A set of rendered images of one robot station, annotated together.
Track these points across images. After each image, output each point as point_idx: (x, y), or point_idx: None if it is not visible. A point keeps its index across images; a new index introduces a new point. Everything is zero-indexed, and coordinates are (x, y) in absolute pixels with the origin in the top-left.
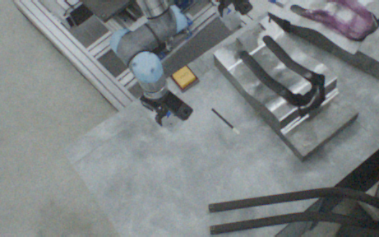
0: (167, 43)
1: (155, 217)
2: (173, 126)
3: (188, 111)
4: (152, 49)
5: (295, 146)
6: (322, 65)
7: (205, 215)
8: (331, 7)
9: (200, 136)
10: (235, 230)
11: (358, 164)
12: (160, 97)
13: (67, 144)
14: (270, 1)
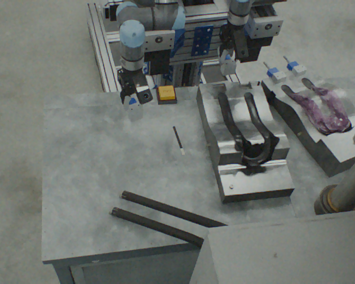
0: (174, 86)
1: (78, 178)
2: (132, 111)
3: (148, 97)
4: (146, 30)
5: (223, 183)
6: (283, 133)
7: (116, 198)
8: (316, 99)
9: (151, 140)
10: (132, 221)
11: None
12: (132, 71)
13: None
14: (267, 74)
